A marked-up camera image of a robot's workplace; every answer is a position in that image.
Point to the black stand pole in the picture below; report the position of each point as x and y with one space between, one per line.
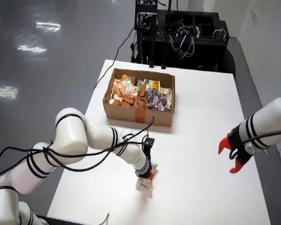
164 47

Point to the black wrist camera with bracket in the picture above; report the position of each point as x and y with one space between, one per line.
149 142

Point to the pack of brown finger cakes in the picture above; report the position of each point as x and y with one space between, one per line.
126 101

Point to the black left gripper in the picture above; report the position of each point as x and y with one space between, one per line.
142 174

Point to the yellow snack packet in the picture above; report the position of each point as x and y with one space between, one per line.
155 84

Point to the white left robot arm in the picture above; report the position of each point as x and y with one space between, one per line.
70 131

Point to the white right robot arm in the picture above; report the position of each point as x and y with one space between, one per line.
271 117

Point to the open cardboard box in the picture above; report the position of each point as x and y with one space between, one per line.
121 114

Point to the bag of pastel marshmallows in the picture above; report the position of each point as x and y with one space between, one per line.
131 91

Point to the purple patterned snack packet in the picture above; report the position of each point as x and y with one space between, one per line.
152 95
158 103

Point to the crinkled white green snack packet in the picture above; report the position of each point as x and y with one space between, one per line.
144 185

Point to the black sensor rig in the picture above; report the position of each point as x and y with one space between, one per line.
146 9

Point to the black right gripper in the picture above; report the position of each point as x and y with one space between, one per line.
238 145

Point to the bag of orange round biscuits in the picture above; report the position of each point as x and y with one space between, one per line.
119 86

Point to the black equipment cart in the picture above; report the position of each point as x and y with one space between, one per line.
208 51

